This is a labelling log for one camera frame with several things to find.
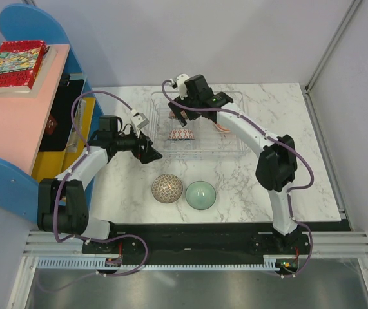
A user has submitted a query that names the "blue pink bookshelf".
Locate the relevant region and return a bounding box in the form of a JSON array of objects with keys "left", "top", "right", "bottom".
[{"left": 0, "top": 3, "right": 85, "bottom": 223}]

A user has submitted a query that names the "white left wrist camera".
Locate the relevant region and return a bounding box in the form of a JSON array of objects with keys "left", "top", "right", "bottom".
[{"left": 131, "top": 109, "right": 149, "bottom": 130}]

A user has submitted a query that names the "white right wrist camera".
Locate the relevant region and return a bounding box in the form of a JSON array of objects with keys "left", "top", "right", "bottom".
[{"left": 171, "top": 73, "right": 189, "bottom": 99}]

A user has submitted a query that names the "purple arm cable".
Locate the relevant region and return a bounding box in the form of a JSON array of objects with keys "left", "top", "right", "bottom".
[
  {"left": 35, "top": 91, "right": 148, "bottom": 294},
  {"left": 161, "top": 79, "right": 315, "bottom": 279}
]

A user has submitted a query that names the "beige book under red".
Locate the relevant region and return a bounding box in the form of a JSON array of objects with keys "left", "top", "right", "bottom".
[{"left": 0, "top": 45, "right": 57, "bottom": 98}]

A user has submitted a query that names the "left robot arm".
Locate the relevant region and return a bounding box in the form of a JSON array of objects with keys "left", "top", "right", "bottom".
[{"left": 37, "top": 113, "right": 162, "bottom": 253}]

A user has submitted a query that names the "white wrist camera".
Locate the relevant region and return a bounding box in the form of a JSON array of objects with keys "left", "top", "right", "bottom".
[
  {"left": 131, "top": 109, "right": 149, "bottom": 130},
  {"left": 171, "top": 73, "right": 189, "bottom": 99}
]

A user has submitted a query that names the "pale green bowl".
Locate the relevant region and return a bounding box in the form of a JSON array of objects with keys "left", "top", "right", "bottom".
[{"left": 186, "top": 181, "right": 217, "bottom": 211}]

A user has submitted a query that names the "red illustrated book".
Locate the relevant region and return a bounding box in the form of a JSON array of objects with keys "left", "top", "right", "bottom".
[{"left": 0, "top": 40, "right": 48, "bottom": 93}]

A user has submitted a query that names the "yellow book on shelf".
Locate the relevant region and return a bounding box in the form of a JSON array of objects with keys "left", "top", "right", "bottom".
[{"left": 32, "top": 97, "right": 96, "bottom": 182}]

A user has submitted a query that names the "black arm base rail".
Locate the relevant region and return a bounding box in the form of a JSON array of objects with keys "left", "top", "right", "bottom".
[{"left": 43, "top": 220, "right": 354, "bottom": 267}]

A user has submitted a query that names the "black book on shelf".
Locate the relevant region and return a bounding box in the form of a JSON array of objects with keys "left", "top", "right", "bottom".
[{"left": 39, "top": 73, "right": 86, "bottom": 152}]

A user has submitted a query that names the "clear wire dish rack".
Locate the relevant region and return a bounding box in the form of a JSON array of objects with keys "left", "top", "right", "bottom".
[{"left": 146, "top": 91, "right": 249, "bottom": 160}]

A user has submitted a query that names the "white cable duct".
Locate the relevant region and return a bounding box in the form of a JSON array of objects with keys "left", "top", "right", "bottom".
[{"left": 35, "top": 255, "right": 296, "bottom": 271}]

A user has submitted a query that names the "orange floral bowl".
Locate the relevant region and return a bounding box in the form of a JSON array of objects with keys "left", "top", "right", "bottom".
[{"left": 215, "top": 123, "right": 231, "bottom": 133}]

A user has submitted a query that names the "blue patterned bowl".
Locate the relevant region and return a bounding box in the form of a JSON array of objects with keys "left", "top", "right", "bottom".
[{"left": 167, "top": 128, "right": 195, "bottom": 142}]

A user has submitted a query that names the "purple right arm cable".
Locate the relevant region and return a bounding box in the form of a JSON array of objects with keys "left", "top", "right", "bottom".
[{"left": 161, "top": 79, "right": 315, "bottom": 279}]

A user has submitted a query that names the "brown patterned bowl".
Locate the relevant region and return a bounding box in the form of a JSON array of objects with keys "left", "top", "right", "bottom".
[{"left": 151, "top": 174, "right": 183, "bottom": 203}]

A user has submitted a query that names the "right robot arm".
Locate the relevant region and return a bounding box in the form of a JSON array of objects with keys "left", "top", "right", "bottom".
[{"left": 161, "top": 75, "right": 298, "bottom": 254}]

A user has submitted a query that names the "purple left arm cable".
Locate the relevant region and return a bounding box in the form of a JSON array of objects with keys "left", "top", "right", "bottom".
[{"left": 35, "top": 91, "right": 148, "bottom": 294}]

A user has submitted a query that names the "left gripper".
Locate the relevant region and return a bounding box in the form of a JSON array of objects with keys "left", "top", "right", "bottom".
[{"left": 112, "top": 126, "right": 162, "bottom": 164}]

